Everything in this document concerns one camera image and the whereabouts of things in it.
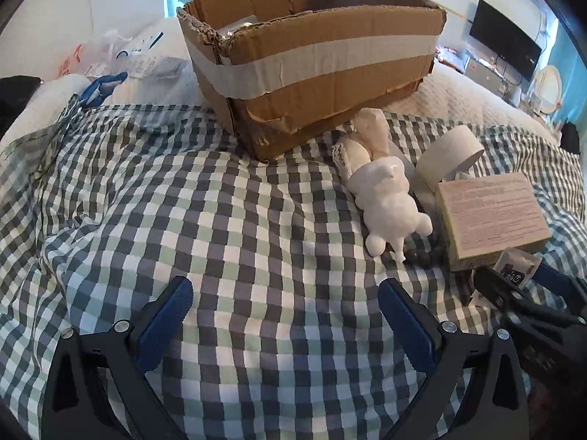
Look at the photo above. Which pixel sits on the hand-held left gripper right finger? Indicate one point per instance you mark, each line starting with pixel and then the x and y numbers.
pixel 404 325

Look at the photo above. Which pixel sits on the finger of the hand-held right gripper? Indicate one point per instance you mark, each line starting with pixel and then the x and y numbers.
pixel 502 289
pixel 562 284

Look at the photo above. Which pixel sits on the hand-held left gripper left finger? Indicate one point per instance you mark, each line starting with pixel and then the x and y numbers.
pixel 168 314

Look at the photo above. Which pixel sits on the small white sachet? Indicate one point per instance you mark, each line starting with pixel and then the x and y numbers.
pixel 520 266

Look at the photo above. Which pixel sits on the brown cardboard box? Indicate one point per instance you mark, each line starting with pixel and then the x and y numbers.
pixel 316 55

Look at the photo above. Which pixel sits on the small beige carton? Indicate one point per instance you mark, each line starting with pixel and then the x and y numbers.
pixel 493 213

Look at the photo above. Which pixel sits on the checkered blanket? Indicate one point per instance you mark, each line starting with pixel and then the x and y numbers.
pixel 229 238

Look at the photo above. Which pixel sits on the white plush toy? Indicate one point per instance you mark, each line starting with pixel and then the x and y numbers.
pixel 390 201

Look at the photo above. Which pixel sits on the white tape roll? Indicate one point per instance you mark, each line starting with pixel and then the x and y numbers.
pixel 447 156

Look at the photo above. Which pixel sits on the small black object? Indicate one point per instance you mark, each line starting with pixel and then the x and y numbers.
pixel 571 138

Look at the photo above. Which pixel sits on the cream plush toy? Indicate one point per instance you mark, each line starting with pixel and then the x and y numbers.
pixel 367 135

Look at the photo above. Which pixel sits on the white bedspread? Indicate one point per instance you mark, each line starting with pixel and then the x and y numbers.
pixel 463 96

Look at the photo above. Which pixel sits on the round white mirror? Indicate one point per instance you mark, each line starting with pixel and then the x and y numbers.
pixel 548 87

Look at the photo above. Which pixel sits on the grey television cabinet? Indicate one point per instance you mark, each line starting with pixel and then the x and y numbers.
pixel 486 73

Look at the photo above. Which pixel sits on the blue plastic item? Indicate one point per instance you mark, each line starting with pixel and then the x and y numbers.
pixel 98 87

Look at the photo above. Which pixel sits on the black flat television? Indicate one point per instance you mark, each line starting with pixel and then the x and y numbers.
pixel 504 39

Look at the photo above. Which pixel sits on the black cloth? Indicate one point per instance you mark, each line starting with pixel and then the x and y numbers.
pixel 16 101

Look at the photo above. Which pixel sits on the white plastic bag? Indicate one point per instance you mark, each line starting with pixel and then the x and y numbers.
pixel 133 52

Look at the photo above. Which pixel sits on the white item in box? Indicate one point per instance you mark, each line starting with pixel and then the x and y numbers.
pixel 238 27

